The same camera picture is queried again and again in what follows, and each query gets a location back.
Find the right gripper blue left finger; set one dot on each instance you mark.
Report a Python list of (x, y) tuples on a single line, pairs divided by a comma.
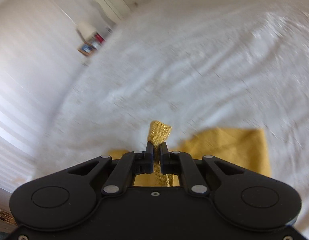
[(144, 160)]

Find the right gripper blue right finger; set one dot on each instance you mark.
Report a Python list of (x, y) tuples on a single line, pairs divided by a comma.
[(169, 161)]

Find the yellow knit sweater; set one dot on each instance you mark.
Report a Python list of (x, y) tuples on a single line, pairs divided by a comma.
[(243, 147)]

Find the white embroidered bedspread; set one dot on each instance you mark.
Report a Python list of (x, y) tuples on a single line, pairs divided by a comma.
[(195, 64)]

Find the red water bottle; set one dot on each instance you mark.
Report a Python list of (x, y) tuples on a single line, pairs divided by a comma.
[(99, 38)]

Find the left bedside lamp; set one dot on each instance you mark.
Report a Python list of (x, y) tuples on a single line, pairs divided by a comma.
[(86, 30)]

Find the wooden photo frame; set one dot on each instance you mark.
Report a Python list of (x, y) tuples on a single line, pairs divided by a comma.
[(86, 49)]

